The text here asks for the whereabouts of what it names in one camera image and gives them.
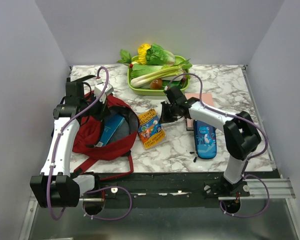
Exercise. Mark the blue dinosaur pencil case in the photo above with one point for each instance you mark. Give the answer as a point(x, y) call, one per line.
point(205, 140)

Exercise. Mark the teal notebook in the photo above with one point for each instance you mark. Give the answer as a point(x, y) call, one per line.
point(110, 127)

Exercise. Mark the aluminium frame rail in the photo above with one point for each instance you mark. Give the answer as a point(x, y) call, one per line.
point(250, 188)

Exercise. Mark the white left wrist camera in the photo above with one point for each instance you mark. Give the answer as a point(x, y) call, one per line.
point(102, 90)

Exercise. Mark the brown toy mushroom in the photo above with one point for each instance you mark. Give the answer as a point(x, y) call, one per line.
point(156, 84)

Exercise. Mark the red student backpack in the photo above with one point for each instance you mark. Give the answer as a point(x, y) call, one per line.
point(120, 144)

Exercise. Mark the green leafy sprig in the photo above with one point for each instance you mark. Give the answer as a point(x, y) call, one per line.
point(125, 57)

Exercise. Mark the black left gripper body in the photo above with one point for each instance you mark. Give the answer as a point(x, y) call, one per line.
point(98, 110)

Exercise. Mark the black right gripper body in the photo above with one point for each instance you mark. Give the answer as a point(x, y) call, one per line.
point(172, 107)

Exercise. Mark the yellow toy flower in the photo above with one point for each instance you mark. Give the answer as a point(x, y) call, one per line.
point(142, 53)

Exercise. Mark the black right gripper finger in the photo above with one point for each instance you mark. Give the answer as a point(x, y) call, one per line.
point(174, 115)
point(164, 117)

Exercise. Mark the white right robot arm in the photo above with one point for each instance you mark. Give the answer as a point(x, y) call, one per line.
point(241, 135)

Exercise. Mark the green toy lettuce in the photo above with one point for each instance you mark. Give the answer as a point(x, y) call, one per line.
point(157, 55)

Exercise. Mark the toy celery stalk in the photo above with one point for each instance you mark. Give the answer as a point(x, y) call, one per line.
point(142, 75)

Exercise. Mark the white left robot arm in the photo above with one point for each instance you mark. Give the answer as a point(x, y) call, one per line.
point(62, 150)

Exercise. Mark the pink book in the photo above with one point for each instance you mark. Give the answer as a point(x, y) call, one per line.
point(206, 98)

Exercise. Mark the orange treehouse children's book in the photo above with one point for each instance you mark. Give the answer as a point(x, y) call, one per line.
point(150, 130)

